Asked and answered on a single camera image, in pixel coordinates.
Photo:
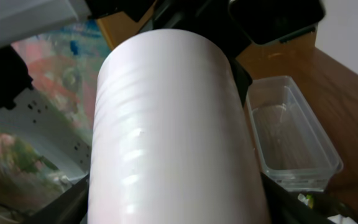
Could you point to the green yellow snack wrapper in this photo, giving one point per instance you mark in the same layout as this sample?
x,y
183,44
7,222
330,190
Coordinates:
x,y
308,200

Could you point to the pink cup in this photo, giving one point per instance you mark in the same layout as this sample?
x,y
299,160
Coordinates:
x,y
170,139

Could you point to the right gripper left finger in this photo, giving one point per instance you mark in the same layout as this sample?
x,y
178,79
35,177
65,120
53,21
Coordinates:
x,y
70,207

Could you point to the clear plastic bin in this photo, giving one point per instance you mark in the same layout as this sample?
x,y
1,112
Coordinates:
x,y
294,149

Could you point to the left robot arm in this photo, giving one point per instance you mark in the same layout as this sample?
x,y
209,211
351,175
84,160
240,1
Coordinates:
x,y
20,19

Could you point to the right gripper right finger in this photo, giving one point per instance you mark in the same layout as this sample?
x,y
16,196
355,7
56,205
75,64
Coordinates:
x,y
286,209

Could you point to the white napkin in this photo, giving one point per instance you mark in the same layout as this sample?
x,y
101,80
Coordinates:
x,y
339,219

